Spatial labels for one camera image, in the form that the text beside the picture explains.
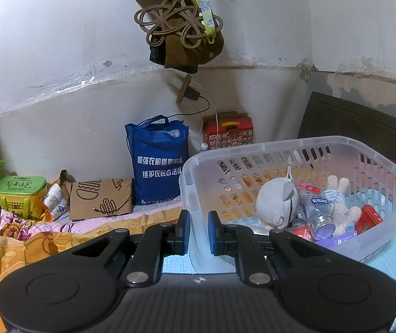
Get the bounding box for grey plush bear head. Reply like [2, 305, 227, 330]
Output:
[256, 177, 299, 230]

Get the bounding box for clear bottle with blue cap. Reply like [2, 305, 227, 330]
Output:
[298, 183, 336, 241]

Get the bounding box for purple small box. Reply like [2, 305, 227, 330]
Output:
[317, 230, 357, 249]

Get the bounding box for translucent white plastic basket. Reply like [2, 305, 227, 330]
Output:
[179, 136, 396, 274]

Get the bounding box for beige plush toy striped clothes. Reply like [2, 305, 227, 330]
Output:
[324, 175, 362, 237]

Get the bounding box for red tin box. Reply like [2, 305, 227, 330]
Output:
[354, 205, 383, 234]

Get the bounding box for brown paper takeaway bag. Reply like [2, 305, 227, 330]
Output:
[66, 178, 133, 221]

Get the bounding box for blue non-woven tote bag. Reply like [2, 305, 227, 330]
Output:
[125, 115, 189, 205]

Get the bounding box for red patterned gift box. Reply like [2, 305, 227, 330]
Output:
[202, 111, 254, 150]

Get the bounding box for white crumpled snack wrapper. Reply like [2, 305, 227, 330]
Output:
[42, 183, 69, 222]

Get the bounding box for green yellow gift box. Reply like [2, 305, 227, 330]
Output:
[0, 175, 48, 220]

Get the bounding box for orange floral blanket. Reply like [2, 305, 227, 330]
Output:
[0, 207, 181, 332]

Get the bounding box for dark wooden headboard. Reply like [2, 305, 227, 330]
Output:
[298, 92, 396, 164]

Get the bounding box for dark olive hanging bag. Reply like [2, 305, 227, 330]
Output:
[148, 23, 225, 75]

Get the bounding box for black power adapter with cable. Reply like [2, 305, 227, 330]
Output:
[168, 87, 211, 118]

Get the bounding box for yellow floral lanyard strap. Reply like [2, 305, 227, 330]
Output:
[190, 0, 218, 44]

